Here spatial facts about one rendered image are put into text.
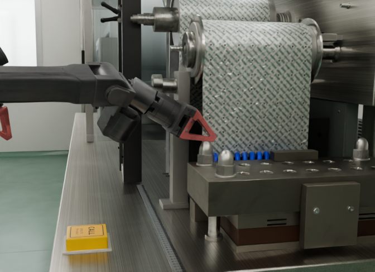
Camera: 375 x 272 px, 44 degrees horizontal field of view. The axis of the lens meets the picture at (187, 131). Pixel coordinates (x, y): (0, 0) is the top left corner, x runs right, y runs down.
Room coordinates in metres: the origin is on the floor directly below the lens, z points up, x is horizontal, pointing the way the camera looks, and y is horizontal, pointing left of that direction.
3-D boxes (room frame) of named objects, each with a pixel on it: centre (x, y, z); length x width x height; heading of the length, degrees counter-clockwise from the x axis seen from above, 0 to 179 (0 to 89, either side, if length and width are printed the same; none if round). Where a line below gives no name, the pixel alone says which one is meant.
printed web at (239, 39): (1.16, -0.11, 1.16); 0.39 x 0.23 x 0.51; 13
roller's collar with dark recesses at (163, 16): (1.24, 0.06, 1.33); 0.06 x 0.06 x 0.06; 13
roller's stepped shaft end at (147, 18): (1.23, 0.12, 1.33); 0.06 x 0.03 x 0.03; 103
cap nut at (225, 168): (0.78, -0.07, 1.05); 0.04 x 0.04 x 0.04
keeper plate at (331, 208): (0.77, -0.25, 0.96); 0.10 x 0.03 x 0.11; 103
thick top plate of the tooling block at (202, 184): (0.86, -0.21, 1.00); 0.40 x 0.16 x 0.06; 103
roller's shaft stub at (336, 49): (1.07, -0.30, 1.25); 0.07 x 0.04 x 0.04; 103
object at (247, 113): (0.97, -0.14, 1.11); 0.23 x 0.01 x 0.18; 103
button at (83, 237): (0.80, 0.18, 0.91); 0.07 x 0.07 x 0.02; 13
